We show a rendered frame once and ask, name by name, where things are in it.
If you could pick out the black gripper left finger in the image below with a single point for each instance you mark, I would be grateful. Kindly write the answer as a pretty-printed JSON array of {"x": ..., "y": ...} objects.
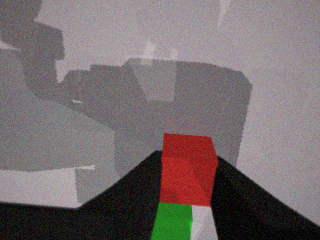
[{"x": 125, "y": 211}]

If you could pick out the red block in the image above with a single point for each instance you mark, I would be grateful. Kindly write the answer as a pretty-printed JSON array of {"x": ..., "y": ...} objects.
[{"x": 188, "y": 170}]

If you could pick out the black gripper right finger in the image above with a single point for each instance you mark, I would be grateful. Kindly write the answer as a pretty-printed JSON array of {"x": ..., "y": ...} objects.
[{"x": 243, "y": 210}]

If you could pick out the green block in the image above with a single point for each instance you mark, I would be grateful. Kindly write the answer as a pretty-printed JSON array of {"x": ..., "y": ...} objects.
[
  {"x": 171, "y": 229},
  {"x": 178, "y": 211}
]

